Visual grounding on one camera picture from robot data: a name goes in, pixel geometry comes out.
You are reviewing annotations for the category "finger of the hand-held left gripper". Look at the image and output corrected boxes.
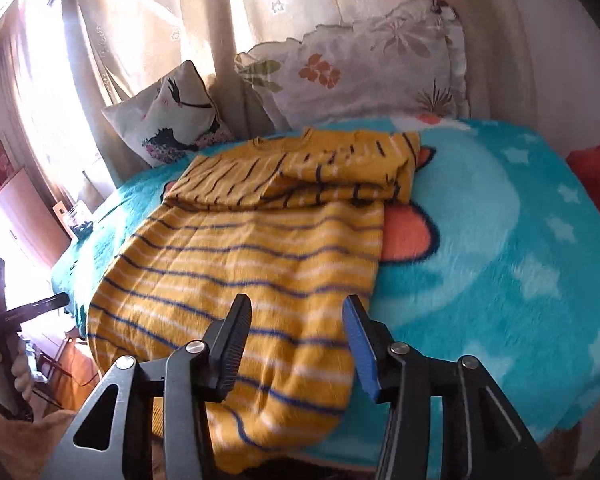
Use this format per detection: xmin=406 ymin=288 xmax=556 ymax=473
xmin=4 ymin=294 xmax=71 ymax=323

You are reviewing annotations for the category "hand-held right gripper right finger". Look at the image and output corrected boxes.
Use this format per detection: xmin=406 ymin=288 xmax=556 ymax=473
xmin=342 ymin=295 xmax=552 ymax=480

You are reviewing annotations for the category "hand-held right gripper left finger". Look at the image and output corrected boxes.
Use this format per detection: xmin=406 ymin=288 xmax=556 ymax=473
xmin=39 ymin=293 xmax=253 ymax=480

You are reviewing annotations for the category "yellow striped shirt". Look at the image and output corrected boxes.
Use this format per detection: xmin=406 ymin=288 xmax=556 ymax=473
xmin=86 ymin=128 xmax=423 ymax=476

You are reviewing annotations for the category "person's left hand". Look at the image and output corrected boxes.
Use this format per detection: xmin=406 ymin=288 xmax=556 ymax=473
xmin=0 ymin=337 xmax=35 ymax=403

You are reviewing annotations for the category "wooden cabinet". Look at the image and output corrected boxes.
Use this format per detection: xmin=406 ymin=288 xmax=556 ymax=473
xmin=0 ymin=167 xmax=73 ymax=261

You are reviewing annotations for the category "turquoise printed blanket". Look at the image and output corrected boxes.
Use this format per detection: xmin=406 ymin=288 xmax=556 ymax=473
xmin=50 ymin=116 xmax=600 ymax=480

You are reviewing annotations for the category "white bird print cushion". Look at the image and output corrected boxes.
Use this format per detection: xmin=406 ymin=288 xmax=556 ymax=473
xmin=101 ymin=60 xmax=237 ymax=169

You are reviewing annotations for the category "floral pillow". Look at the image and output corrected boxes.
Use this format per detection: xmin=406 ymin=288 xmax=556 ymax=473
xmin=234 ymin=0 xmax=472 ymax=131

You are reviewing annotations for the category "red cloth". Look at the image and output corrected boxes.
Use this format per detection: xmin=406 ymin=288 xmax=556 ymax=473
xmin=565 ymin=127 xmax=600 ymax=241

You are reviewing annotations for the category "beige curtain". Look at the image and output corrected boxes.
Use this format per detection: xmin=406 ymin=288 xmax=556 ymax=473
xmin=10 ymin=0 xmax=600 ymax=191

